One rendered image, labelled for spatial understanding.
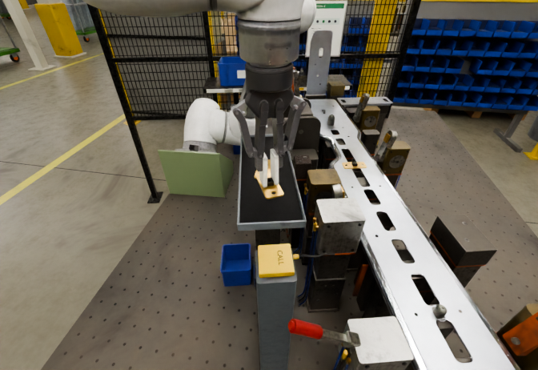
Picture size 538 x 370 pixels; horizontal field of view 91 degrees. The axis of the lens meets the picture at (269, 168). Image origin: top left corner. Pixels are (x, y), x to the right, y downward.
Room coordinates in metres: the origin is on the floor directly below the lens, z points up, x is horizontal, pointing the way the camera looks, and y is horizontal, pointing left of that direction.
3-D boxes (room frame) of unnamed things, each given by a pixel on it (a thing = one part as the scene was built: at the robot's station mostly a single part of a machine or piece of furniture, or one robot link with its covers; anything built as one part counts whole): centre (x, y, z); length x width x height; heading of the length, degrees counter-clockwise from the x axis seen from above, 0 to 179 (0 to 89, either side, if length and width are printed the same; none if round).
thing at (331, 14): (1.82, -0.34, 1.30); 0.23 x 0.02 x 0.31; 94
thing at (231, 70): (1.67, 0.14, 1.10); 0.30 x 0.17 x 0.13; 90
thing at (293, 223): (0.55, 0.01, 1.16); 0.37 x 0.14 x 0.02; 4
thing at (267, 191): (0.43, 0.00, 1.22); 0.08 x 0.04 x 0.01; 18
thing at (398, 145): (0.87, -0.50, 0.87); 0.12 x 0.07 x 0.35; 94
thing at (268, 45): (0.43, 0.00, 1.48); 0.09 x 0.09 x 0.06
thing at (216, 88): (1.69, -0.05, 1.02); 0.90 x 0.22 x 0.03; 94
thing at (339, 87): (1.55, -0.39, 0.88); 0.08 x 0.08 x 0.36; 4
